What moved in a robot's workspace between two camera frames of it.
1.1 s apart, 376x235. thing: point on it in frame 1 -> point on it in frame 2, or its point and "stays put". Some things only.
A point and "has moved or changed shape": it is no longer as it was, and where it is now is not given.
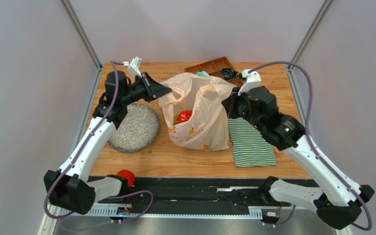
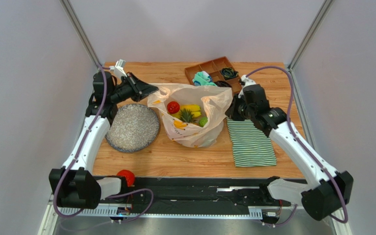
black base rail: (178, 197) stays put
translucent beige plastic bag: (204, 95) has moved or changed shape
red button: (128, 175) stays put
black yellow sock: (228, 73) stays put
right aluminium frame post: (309, 36) stays put
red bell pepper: (184, 116) -> (173, 107)
